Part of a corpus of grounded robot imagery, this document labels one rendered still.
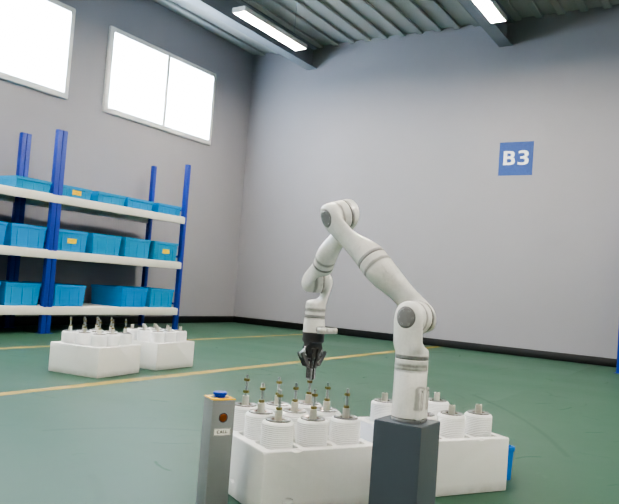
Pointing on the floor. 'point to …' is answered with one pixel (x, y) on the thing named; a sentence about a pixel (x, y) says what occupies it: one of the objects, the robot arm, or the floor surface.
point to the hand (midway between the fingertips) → (310, 373)
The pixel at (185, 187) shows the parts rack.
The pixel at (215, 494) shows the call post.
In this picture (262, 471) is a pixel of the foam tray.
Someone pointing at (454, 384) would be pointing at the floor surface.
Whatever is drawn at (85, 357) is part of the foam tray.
